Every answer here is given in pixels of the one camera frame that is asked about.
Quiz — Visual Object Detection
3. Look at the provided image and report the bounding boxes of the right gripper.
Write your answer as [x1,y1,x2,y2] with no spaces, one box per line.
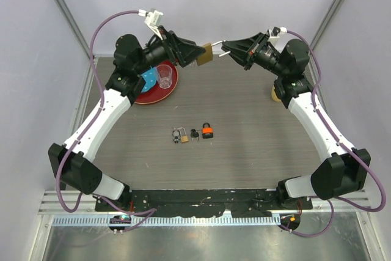
[222,32,288,78]

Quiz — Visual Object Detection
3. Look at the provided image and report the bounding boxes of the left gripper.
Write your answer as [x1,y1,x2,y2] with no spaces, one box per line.
[135,26,206,76]

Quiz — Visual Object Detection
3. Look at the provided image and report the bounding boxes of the large brass padlock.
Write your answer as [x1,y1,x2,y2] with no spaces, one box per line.
[196,40,224,66]

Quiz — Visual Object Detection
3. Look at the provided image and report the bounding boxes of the black keys of orange padlock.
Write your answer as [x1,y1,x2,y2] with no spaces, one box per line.
[190,128,200,142]

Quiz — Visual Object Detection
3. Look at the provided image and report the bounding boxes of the orange black padlock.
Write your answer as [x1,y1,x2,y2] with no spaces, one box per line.
[202,122,214,139]

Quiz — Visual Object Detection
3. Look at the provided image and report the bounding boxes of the panda keychain with keys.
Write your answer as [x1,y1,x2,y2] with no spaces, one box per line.
[172,128,181,144]

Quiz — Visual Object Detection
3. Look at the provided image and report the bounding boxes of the small brass padlock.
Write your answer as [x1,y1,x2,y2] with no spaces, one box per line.
[179,127,189,144]

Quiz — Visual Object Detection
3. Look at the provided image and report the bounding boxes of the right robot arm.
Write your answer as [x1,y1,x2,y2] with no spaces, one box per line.
[222,29,371,209]

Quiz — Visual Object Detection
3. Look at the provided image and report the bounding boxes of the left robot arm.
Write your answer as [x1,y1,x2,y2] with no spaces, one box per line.
[48,26,206,211]

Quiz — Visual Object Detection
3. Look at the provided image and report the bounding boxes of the clear plastic cup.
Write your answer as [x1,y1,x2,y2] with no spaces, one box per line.
[156,64,172,89]

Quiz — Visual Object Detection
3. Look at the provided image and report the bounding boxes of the blue dotted plate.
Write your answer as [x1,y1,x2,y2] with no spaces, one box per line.
[141,67,158,94]

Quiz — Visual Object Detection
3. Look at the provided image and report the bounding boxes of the red round tray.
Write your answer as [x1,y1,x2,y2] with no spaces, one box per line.
[135,61,179,105]

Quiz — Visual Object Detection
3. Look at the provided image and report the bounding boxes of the beige mug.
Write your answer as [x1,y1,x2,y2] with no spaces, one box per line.
[271,86,281,102]

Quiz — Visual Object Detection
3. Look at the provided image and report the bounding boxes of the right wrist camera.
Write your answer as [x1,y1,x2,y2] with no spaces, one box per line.
[266,27,287,48]

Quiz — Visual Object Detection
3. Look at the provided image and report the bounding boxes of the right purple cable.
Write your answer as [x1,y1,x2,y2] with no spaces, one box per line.
[280,28,386,238]

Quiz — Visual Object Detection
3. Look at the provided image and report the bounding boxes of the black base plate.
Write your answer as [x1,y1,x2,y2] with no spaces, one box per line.
[95,189,313,218]

